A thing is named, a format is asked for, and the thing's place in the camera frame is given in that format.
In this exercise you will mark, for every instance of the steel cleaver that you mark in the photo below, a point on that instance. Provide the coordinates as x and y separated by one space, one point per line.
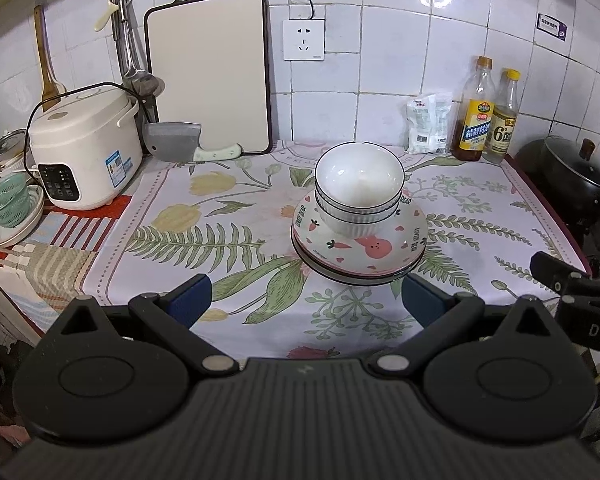
172 140

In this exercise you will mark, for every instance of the white wall socket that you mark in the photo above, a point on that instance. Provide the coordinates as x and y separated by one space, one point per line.
304 40

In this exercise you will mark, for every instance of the white vinegar bottle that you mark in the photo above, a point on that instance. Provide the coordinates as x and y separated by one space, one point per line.
501 130

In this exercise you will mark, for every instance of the small glass lid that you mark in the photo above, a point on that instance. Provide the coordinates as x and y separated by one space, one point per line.
5 145

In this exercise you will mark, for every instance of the clear plastic seasoning packet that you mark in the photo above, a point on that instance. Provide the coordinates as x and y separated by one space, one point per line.
420 127
442 125

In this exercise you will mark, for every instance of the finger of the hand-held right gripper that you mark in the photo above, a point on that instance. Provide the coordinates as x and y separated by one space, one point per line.
555 270

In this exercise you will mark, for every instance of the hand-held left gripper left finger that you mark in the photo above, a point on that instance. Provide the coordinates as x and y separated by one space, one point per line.
192 300

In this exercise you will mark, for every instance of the white ribbed bowl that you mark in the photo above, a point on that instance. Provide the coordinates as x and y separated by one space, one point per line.
360 175
360 227
325 205

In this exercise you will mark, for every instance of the hanging metal ladle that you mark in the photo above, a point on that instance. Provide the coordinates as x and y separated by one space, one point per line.
142 82

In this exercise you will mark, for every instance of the green plastic colander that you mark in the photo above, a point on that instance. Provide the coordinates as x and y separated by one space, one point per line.
5 200

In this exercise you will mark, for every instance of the wall sticker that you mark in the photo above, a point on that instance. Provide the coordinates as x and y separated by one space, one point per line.
551 27

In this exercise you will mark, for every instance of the white rice cooker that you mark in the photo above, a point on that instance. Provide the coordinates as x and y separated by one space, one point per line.
85 145

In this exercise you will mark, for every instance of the cooking wine bottle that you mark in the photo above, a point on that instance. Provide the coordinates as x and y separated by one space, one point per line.
472 125

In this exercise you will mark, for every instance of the black wok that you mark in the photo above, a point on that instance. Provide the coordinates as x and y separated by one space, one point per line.
570 190

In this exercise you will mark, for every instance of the white dish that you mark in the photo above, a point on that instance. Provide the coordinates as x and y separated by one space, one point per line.
30 220

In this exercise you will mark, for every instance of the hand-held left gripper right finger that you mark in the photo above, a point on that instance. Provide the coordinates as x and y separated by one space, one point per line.
422 300

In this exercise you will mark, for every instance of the white cutting board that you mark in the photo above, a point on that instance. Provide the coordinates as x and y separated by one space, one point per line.
207 70

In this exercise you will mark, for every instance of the striped cloth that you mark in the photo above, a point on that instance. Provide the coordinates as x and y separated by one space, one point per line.
40 260

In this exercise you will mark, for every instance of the glass wok lid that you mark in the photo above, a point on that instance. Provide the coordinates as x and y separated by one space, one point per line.
575 165

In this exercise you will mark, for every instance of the wooden spatula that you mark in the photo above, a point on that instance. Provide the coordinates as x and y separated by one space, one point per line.
50 85

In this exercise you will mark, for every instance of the floral tablecloth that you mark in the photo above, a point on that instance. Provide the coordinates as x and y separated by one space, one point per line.
230 200

